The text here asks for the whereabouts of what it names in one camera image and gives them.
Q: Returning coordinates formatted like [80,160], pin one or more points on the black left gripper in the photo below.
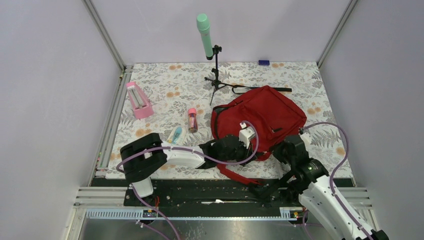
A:
[246,151]

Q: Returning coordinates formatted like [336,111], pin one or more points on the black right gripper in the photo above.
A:
[276,151]

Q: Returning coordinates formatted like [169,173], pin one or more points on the red student backpack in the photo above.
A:
[273,115]

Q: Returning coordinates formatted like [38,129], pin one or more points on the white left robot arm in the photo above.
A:
[141,158]

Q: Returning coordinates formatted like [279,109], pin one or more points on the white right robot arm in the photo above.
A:
[310,183]

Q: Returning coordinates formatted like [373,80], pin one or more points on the pink capped marker set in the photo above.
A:
[192,120]

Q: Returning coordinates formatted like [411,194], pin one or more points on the black mini tripod stand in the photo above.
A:
[216,83]

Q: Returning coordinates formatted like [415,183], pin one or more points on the small blue block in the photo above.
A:
[264,62]

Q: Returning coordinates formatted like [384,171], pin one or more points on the pink metronome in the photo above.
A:
[140,103]

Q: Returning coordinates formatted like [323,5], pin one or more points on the mint green microphone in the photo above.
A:
[203,26]

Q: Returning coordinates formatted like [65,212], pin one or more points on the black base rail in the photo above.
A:
[215,198]

